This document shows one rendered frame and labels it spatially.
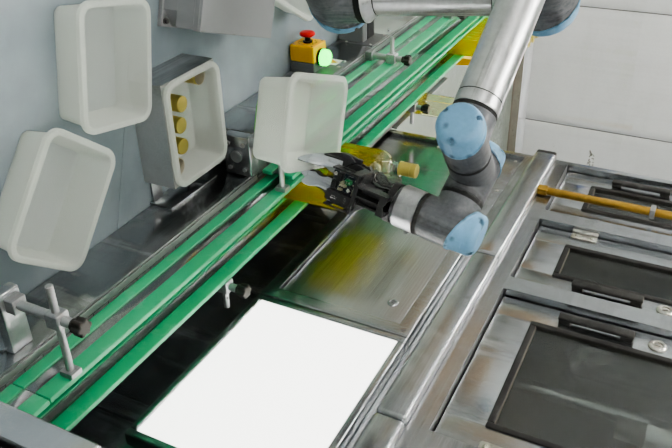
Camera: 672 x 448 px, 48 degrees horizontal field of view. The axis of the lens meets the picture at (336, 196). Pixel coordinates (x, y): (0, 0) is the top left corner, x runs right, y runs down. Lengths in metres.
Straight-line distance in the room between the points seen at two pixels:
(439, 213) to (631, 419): 0.52
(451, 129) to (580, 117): 6.77
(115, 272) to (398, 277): 0.61
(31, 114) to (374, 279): 0.78
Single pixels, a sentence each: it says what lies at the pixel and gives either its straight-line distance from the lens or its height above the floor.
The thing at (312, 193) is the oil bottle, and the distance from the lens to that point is 1.72.
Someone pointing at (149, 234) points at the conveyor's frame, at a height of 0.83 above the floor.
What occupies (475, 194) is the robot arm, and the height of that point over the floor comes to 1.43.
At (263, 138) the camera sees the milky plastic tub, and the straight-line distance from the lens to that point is 1.32.
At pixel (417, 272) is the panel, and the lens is 1.69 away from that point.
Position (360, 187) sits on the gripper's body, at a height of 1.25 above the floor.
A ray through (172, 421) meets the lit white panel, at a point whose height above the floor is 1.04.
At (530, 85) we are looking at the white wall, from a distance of 7.90.
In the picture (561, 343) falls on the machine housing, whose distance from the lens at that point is 1.61.
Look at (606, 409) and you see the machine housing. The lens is 1.50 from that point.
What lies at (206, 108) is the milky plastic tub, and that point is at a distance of 1.63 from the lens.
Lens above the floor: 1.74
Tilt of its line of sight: 24 degrees down
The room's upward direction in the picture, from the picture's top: 103 degrees clockwise
